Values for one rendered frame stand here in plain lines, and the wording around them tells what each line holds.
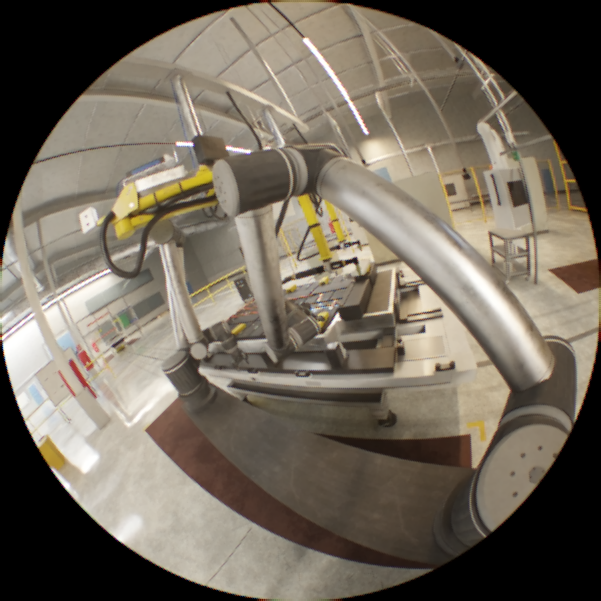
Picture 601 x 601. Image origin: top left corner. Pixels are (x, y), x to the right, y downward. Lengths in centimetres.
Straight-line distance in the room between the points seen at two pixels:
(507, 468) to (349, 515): 48
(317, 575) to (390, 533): 105
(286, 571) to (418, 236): 185
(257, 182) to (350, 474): 85
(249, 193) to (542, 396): 72
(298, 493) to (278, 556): 106
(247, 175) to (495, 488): 68
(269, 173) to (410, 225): 31
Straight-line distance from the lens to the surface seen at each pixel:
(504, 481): 38
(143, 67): 197
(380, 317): 133
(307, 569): 171
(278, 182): 49
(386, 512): 71
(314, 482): 79
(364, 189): 48
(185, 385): 134
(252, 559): 188
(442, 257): 42
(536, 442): 42
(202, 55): 1020
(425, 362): 113
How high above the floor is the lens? 160
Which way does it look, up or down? 17 degrees down
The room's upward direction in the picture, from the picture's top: 23 degrees counter-clockwise
